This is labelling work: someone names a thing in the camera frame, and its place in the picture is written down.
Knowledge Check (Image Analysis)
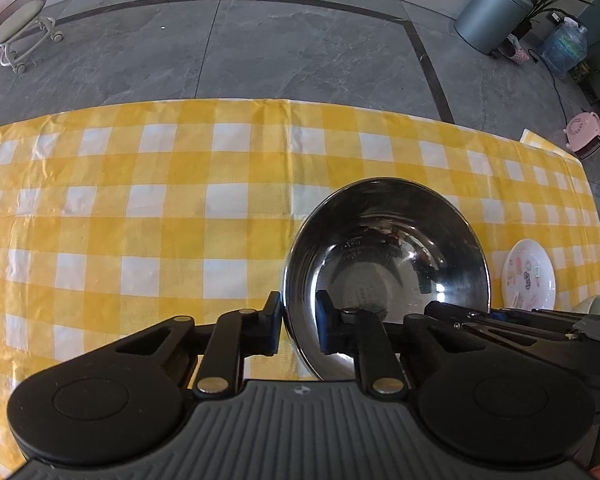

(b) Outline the blue steel bowl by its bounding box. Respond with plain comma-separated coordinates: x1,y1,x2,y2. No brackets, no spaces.
282,177,492,380

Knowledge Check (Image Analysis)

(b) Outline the small white sticker dish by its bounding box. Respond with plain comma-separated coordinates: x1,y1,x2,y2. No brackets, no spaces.
502,238,556,311

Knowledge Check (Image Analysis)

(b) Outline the green ceramic bowl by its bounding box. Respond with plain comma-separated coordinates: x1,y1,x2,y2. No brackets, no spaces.
573,295,600,315

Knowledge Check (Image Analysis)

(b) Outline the yellow checkered tablecloth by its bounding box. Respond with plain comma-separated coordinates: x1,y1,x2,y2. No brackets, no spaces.
0,100,600,478

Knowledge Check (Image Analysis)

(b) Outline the blue water jug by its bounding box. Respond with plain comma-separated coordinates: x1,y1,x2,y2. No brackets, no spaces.
540,16,588,79

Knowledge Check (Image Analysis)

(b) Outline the grey metal trash bin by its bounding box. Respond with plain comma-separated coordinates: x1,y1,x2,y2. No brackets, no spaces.
454,0,533,54

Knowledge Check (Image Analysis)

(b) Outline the grey white stool chair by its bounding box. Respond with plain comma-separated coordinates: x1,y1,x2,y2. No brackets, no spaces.
0,0,64,74

